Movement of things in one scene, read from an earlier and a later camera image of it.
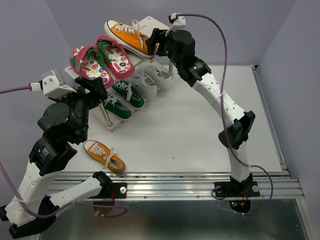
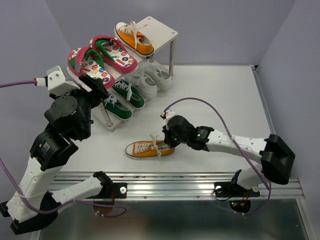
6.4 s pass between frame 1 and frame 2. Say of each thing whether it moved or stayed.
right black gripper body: moved
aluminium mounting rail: stayed
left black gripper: stayed
